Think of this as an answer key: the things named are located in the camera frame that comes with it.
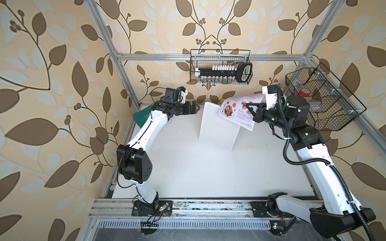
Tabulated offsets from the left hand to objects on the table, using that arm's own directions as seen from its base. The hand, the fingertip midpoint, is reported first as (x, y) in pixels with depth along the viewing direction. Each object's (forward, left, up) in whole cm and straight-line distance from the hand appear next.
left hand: (191, 105), depth 82 cm
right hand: (-11, -25, +13) cm, 30 cm away
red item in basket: (+5, -62, +6) cm, 62 cm away
